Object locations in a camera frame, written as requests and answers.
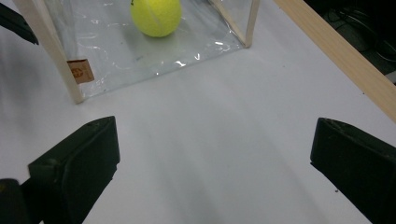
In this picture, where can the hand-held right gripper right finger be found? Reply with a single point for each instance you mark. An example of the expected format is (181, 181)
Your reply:
(358, 168)

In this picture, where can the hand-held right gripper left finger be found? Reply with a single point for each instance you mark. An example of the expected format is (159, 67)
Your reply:
(77, 168)

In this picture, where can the clear plastic container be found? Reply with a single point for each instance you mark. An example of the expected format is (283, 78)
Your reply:
(124, 56)

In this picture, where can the yellow tennis ball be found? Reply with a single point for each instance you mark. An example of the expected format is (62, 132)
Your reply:
(155, 17)

